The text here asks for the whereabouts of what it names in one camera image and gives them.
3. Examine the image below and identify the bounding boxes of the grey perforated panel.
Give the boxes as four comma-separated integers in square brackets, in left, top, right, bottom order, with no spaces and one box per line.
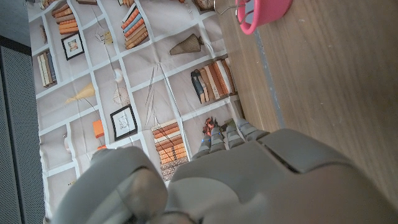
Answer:
[0,35,47,224]

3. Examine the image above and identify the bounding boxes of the printed bookshelf backdrop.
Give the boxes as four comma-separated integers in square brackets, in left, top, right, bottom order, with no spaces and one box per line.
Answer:
[26,0,245,224]

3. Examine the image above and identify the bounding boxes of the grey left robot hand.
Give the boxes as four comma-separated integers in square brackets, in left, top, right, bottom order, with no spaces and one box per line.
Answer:
[49,118,398,224]

